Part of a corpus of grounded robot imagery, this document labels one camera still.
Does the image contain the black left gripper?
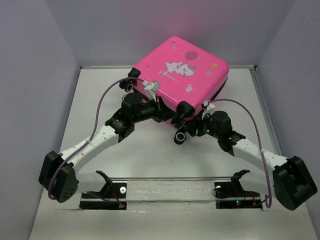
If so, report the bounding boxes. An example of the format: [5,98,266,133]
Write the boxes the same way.
[132,96,178,124]

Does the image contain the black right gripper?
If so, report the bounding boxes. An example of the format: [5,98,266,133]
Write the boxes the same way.
[183,111,222,140]

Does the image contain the pink suitcase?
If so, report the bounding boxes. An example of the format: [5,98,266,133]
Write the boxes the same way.
[119,36,230,146]

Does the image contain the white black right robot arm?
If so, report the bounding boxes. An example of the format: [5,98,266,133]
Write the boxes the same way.
[185,111,318,211]

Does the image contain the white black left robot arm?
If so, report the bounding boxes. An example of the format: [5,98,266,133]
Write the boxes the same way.
[38,92,174,203]

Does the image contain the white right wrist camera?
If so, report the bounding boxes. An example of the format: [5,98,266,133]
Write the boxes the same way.
[201,100,215,120]

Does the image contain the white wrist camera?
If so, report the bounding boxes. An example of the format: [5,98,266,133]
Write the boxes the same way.
[142,80,161,101]
[201,100,215,120]

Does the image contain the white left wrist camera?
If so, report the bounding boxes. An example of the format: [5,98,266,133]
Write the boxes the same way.
[142,80,161,101]

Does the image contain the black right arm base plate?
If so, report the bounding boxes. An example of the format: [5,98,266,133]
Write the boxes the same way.
[212,181,263,210]

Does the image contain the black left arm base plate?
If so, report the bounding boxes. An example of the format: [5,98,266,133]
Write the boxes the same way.
[79,181,128,211]

